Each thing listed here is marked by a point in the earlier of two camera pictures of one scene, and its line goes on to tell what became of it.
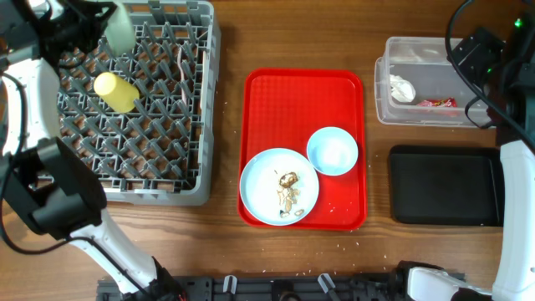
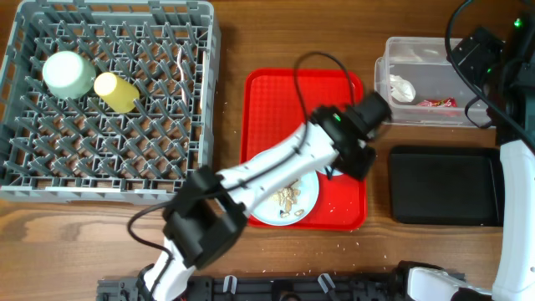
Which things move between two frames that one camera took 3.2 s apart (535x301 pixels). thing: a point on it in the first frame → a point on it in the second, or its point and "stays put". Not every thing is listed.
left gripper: (96, 24) → (359, 163)
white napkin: (401, 89) stays put
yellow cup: (120, 94) stays put
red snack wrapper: (439, 103) stays put
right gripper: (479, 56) stays put
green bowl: (120, 33) → (68, 75)
